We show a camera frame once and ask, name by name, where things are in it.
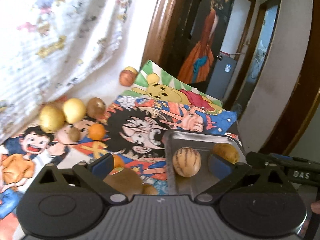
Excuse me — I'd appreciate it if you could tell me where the painted woman door panel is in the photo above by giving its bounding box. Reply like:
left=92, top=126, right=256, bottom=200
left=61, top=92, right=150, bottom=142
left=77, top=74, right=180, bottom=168
left=177, top=0, right=234, bottom=84

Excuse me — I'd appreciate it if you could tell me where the small brown kiwi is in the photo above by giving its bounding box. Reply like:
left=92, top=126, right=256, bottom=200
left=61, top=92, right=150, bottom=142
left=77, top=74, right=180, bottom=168
left=68, top=127, right=81, bottom=142

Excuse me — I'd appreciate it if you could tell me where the large brown kiwi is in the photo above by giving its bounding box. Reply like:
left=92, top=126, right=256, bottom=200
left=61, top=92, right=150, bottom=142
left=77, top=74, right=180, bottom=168
left=103, top=167, right=143, bottom=200

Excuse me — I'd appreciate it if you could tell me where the small orange tangerine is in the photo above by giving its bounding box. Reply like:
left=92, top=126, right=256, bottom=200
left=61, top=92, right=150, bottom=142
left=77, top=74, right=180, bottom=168
left=88, top=123, right=106, bottom=141

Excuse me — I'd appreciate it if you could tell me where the yellow-brown pear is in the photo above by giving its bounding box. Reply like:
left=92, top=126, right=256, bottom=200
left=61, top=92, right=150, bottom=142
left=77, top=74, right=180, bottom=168
left=213, top=143, right=240, bottom=164

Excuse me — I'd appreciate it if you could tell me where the brown wooden door frame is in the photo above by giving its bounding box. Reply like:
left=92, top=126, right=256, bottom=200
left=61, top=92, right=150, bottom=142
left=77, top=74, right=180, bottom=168
left=141, top=0, right=188, bottom=67

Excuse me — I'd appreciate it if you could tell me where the Winnie the Pooh poster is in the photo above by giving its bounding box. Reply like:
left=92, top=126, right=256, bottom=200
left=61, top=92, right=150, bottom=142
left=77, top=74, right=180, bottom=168
left=129, top=60, right=223, bottom=115

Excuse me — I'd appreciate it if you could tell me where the yellow round citrus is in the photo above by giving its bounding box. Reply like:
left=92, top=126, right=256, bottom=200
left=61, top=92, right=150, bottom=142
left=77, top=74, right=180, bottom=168
left=62, top=98, right=86, bottom=123

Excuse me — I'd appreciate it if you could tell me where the striped pepino melon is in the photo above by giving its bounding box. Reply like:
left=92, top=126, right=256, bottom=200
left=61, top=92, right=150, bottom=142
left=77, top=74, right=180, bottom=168
left=172, top=147, right=202, bottom=178

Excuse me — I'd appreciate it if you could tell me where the Luffy anime poster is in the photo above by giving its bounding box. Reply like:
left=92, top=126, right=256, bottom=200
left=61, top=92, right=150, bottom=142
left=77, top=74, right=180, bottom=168
left=75, top=94, right=238, bottom=196

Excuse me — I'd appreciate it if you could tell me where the boys cartoon poster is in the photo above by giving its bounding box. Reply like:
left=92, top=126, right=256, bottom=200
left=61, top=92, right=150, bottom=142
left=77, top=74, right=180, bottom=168
left=1, top=117, right=107, bottom=239

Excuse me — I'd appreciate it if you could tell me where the grey metal tray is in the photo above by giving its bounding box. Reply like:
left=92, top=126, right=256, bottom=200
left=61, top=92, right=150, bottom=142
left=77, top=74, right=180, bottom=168
left=163, top=130, right=246, bottom=198

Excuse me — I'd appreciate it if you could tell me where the large orange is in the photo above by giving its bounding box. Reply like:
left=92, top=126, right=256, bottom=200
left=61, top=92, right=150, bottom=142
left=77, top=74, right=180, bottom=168
left=113, top=154, right=125, bottom=168

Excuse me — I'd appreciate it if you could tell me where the person's right hand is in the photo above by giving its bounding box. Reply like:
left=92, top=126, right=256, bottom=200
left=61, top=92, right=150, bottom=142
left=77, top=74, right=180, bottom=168
left=311, top=201, right=320, bottom=215

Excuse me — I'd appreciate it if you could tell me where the white cartoon print cloth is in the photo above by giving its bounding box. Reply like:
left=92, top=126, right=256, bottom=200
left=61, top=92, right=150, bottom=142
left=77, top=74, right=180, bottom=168
left=1, top=0, right=156, bottom=141

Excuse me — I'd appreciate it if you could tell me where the round brown fruit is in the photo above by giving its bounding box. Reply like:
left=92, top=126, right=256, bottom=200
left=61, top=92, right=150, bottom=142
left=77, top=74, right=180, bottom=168
left=87, top=97, right=106, bottom=119

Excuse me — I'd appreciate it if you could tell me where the red apple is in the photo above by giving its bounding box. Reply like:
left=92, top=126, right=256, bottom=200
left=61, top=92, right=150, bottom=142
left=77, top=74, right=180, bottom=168
left=119, top=70, right=136, bottom=87

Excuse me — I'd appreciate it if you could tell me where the yellow-green pear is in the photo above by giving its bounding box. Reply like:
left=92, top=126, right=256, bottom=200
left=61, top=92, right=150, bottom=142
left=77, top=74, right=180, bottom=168
left=39, top=105, right=65, bottom=133

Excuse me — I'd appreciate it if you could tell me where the yellow fruit behind apple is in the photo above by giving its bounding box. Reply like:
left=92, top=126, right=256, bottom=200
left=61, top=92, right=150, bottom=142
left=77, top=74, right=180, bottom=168
left=125, top=67, right=138, bottom=75

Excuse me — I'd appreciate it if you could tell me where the grey washing machine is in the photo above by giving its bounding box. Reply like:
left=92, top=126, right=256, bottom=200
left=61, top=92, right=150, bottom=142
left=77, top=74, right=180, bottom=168
left=206, top=53, right=237, bottom=100

